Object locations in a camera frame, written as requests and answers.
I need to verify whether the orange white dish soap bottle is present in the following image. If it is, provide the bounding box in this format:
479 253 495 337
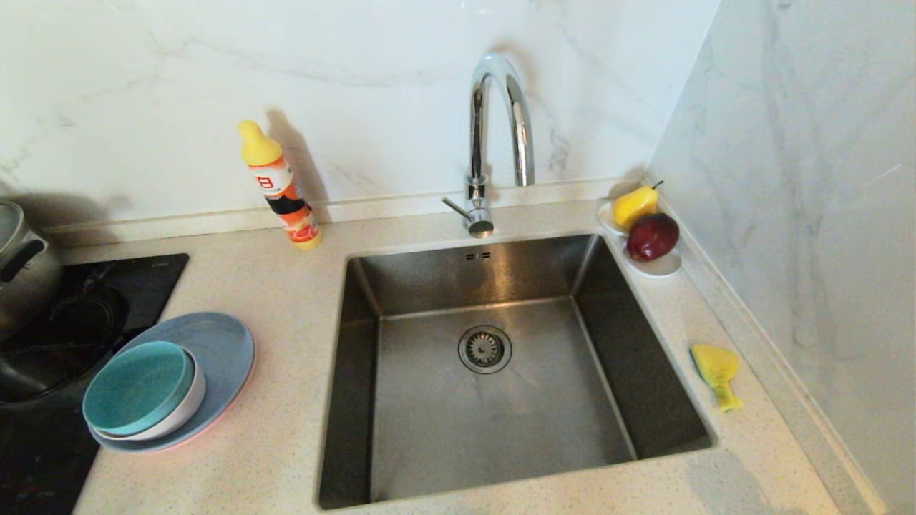
239 119 323 251

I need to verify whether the blue grey plate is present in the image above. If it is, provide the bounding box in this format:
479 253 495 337
87 312 256 454

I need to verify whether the yellow green sponge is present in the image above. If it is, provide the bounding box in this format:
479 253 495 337
690 344 745 413

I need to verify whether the pink plate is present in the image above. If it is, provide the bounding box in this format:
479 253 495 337
107 404 244 456

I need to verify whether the pink bowl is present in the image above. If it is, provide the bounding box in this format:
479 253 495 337
87 349 208 442

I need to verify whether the teal bowl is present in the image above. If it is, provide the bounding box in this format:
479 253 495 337
82 341 196 437

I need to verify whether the stainless steel sink basin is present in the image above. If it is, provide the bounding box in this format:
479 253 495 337
318 233 718 510

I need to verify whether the round metal drain strainer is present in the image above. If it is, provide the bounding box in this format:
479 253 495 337
458 325 513 375

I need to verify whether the chrome gooseneck faucet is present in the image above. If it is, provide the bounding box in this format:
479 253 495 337
441 51 537 240

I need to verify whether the yellow pear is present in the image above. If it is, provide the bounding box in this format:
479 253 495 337
613 180 665 231

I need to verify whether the dark red apple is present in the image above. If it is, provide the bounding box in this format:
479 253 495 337
627 213 681 263

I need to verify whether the small white fruit dish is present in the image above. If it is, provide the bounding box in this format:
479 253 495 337
597 202 683 280

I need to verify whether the black induction cooktop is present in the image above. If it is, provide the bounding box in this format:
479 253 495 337
0 253 191 515

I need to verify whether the black frying pan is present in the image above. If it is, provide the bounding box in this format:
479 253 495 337
0 288 130 405

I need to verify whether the steel cooking pot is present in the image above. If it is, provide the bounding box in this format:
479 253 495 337
0 200 64 340

